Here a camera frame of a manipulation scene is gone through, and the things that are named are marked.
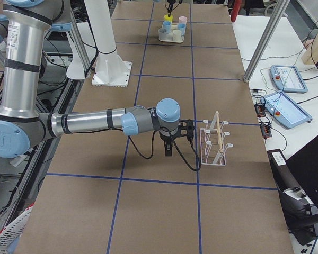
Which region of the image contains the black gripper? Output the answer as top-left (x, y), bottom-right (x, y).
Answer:
top-left (159, 126), bottom-right (179, 156)
top-left (167, 0), bottom-right (176, 15)

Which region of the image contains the yellow plastic cup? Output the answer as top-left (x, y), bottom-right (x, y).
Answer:
top-left (164, 14), bottom-right (173, 22)

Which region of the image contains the pink plastic cup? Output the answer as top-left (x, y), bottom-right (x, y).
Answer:
top-left (179, 16), bottom-right (188, 24)

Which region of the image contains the light blue cup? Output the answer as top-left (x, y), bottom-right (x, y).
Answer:
top-left (177, 23), bottom-right (186, 34)
top-left (162, 21), bottom-right (172, 33)

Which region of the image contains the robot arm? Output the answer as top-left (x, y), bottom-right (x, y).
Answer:
top-left (0, 1), bottom-right (181, 158)

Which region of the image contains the grey plastic cup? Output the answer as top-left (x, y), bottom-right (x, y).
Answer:
top-left (158, 28), bottom-right (168, 41)

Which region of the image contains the cream plastic cup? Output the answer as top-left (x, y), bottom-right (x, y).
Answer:
top-left (172, 29), bottom-right (182, 43)

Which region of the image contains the white serving tray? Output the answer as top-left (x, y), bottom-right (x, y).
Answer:
top-left (158, 21), bottom-right (186, 43)

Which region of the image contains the black orange electronics board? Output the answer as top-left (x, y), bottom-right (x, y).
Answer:
top-left (254, 103), bottom-right (272, 140)

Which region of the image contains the near teach pendant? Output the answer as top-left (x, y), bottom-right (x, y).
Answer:
top-left (260, 91), bottom-right (313, 129)

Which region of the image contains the teach pendant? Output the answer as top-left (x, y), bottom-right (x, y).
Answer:
top-left (260, 91), bottom-right (313, 129)
top-left (270, 65), bottom-right (308, 94)

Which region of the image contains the far teach pendant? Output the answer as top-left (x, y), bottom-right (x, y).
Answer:
top-left (270, 65), bottom-right (308, 94)

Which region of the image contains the black laptop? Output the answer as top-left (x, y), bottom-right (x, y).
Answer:
top-left (267, 135), bottom-right (318, 245)

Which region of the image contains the white perforated basket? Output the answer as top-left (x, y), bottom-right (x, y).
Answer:
top-left (0, 204), bottom-right (34, 253)

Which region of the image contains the black camera cable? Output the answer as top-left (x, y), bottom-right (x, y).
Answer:
top-left (127, 126), bottom-right (202, 171)

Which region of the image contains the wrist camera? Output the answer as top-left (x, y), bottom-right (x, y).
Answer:
top-left (178, 119), bottom-right (195, 142)

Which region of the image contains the white wire cup rack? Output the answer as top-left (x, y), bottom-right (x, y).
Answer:
top-left (199, 111), bottom-right (233, 166)

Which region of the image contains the white camera stand pillar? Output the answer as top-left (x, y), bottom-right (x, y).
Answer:
top-left (66, 0), bottom-right (133, 88)

